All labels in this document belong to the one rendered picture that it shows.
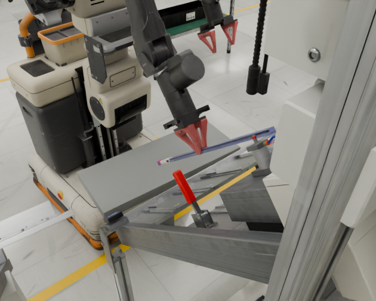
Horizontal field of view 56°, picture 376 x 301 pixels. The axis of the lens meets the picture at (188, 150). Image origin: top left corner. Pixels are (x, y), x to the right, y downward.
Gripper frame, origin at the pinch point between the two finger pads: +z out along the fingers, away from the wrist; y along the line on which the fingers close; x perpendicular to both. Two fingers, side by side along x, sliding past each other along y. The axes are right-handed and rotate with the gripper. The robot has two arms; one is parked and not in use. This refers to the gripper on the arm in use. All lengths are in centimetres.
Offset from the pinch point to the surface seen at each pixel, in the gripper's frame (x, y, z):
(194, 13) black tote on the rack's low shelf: 185, 158, -93
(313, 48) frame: -56, -22, -8
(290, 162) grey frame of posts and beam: -52, -24, -1
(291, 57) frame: -54, -21, -8
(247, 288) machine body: 8.8, 0.6, 39.5
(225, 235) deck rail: -30.1, -19.5, 8.8
